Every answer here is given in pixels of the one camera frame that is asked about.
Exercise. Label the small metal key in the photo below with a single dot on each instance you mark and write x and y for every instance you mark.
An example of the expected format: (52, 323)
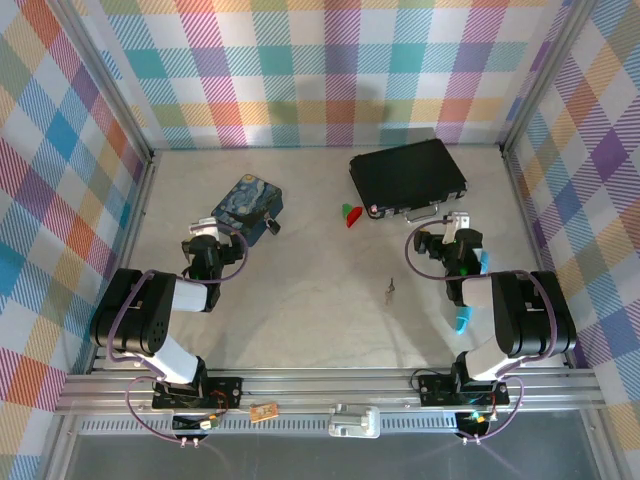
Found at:
(389, 292)

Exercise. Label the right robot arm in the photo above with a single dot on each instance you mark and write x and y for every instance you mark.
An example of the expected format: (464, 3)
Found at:
(530, 315)

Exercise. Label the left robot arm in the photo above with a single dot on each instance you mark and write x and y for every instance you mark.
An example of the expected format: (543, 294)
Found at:
(130, 310)

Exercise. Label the blue toy microphone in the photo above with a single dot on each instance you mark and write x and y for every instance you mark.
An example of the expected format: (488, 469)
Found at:
(462, 320)

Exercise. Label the black briefcase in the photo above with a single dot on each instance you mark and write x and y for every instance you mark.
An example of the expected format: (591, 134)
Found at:
(405, 175)

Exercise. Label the red green toy slice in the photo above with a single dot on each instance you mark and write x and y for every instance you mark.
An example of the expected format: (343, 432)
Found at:
(352, 216)

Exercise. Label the small orange circuit board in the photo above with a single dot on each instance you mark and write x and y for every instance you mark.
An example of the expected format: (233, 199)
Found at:
(264, 411)

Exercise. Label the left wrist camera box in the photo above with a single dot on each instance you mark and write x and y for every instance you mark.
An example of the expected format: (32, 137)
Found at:
(205, 226)

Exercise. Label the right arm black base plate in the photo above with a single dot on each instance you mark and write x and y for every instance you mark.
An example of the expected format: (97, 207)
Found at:
(435, 390)

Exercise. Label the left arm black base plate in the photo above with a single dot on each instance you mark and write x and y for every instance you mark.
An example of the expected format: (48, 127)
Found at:
(225, 392)

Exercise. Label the aluminium mounting rail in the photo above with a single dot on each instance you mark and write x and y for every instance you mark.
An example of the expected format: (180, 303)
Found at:
(320, 387)

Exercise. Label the silver metal bracket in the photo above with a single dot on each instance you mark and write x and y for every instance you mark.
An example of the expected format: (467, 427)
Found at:
(352, 420)

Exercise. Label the aluminium frame post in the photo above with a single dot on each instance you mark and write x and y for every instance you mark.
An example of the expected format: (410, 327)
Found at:
(547, 75)
(107, 80)

